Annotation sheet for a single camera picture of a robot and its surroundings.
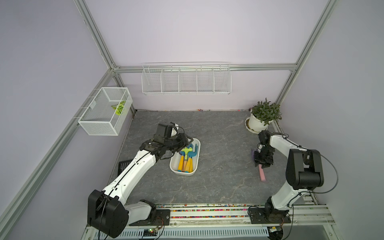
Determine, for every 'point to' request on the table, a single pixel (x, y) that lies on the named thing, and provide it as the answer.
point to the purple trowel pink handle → (261, 173)
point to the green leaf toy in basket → (119, 107)
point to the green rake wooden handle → (184, 165)
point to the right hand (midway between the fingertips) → (258, 164)
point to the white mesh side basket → (107, 112)
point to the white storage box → (174, 161)
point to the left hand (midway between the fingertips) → (191, 142)
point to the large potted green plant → (261, 115)
